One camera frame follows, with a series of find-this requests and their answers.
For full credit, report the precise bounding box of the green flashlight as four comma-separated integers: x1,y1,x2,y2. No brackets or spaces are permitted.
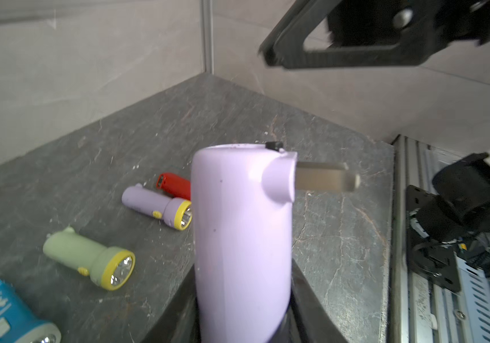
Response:
43,227,136,291

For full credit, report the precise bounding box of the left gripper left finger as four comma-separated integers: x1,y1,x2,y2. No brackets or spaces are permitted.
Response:
142,267,198,343

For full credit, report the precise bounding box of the red flashlight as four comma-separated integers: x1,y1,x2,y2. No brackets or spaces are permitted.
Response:
156,172,191,201

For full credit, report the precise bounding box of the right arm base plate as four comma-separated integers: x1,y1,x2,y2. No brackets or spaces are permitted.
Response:
405,185,462,293

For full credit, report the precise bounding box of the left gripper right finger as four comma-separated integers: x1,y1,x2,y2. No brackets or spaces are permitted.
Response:
290,260,347,342

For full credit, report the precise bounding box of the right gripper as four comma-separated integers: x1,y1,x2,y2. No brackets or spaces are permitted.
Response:
259,1,490,69

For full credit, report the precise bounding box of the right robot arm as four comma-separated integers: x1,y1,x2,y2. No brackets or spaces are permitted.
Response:
259,1,490,242

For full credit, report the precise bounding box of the purple flashlight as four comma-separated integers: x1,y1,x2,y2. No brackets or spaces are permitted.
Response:
191,142,360,342
121,184,193,231

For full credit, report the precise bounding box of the blue flashlight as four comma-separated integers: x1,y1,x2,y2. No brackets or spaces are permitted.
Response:
0,280,62,342

